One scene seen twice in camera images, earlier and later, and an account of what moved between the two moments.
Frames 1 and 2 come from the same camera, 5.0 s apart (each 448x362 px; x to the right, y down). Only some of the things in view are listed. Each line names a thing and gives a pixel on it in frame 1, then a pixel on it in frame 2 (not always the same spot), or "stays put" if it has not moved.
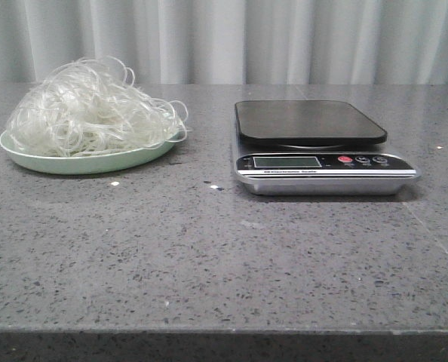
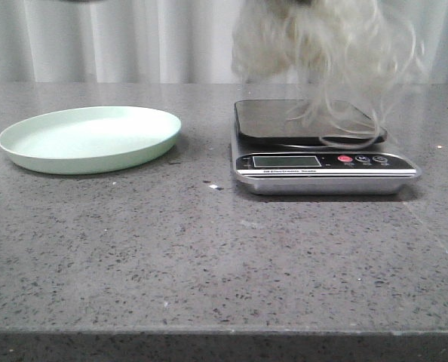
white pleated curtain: [225, 41] stays put
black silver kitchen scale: [314, 147] stays put
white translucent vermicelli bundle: [90, 107] → [354, 55]
